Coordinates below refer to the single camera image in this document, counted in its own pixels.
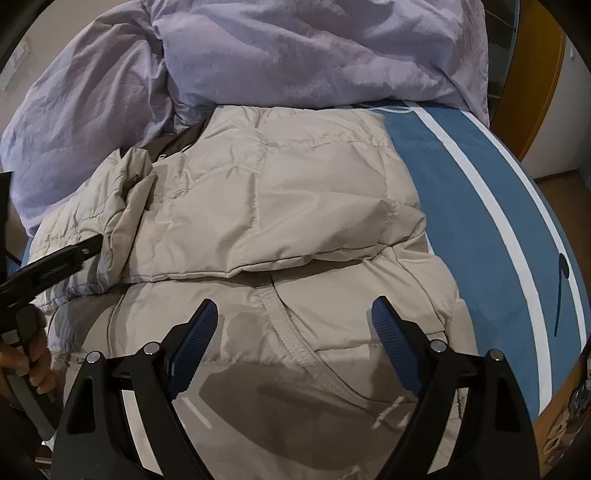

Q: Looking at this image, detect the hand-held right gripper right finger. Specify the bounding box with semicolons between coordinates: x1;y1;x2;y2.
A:
372;295;541;480

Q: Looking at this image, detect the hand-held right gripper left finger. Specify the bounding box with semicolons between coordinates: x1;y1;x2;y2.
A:
53;299;219;480

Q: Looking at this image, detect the beige puffer jacket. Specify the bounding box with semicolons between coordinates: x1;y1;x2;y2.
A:
30;105;481;480

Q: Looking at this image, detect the white wall socket plate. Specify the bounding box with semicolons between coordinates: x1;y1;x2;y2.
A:
0;54;25;90

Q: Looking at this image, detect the lavender duvet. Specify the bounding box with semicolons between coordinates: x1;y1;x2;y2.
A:
0;0;491;237

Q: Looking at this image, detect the orange wooden door frame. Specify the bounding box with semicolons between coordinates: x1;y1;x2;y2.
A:
489;28;570;163

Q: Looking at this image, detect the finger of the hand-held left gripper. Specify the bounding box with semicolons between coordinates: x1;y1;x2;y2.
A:
18;234;103;304

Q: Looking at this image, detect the brown cardboard box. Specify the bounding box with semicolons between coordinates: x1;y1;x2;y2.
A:
531;355;591;463

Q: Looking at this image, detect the person's left hand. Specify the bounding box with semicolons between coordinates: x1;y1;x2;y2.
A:
0;323;58;409

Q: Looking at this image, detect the blue white striped bed sheet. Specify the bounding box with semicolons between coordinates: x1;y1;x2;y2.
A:
18;99;591;422

